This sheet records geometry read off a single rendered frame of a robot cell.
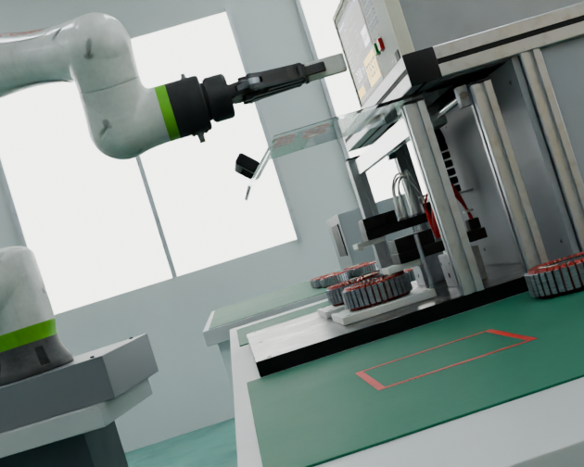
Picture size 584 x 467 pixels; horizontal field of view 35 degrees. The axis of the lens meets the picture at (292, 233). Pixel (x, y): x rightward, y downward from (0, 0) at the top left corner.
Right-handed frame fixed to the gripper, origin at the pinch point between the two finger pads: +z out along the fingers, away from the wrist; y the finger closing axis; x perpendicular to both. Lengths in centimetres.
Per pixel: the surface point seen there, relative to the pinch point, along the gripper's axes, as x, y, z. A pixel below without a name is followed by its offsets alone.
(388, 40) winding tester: -0.4, 9.1, 9.5
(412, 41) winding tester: -2.6, 14.6, 11.5
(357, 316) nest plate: -40.0, 11.3, -8.4
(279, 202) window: 10, -468, 24
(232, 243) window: -7, -468, -14
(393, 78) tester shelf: -7.5, 16.7, 6.6
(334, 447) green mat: -43, 83, -22
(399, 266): -34.8, 6.8, 0.9
